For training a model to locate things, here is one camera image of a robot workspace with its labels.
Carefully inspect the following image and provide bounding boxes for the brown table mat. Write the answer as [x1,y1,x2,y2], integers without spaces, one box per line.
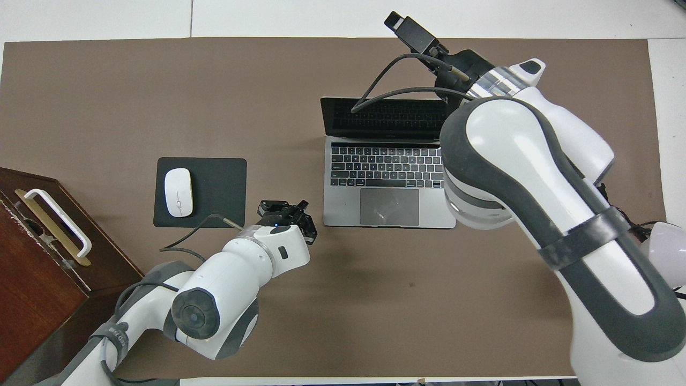
[0,36,682,378]

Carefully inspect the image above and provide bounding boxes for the white box handle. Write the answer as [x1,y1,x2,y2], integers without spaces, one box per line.
[24,188,92,258]

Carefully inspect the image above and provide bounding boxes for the black mouse pad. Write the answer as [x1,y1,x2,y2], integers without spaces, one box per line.
[153,157,248,229]

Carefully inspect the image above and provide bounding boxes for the white desk lamp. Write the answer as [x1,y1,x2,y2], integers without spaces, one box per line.
[640,221,686,293]

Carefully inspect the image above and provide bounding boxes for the black lamp power cable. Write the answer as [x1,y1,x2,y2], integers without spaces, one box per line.
[595,182,652,239]

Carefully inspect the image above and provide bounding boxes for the dark brown wooden box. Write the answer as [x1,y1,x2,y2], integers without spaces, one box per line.
[0,167,153,386]

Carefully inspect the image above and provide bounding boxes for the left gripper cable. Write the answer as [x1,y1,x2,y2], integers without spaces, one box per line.
[160,214,242,263]

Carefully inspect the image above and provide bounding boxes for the silver grey laptop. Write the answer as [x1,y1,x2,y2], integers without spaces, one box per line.
[320,96,456,229]

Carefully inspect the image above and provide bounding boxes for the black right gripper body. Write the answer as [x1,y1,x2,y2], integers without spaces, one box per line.
[429,46,495,102]

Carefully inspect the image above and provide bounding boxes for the white computer mouse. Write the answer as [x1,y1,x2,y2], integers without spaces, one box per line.
[164,168,193,218]

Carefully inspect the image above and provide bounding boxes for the brass handle plate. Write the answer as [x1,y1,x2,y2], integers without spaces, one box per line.
[14,189,92,267]

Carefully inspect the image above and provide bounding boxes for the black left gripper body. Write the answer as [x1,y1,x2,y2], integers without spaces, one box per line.
[256,206,309,227]

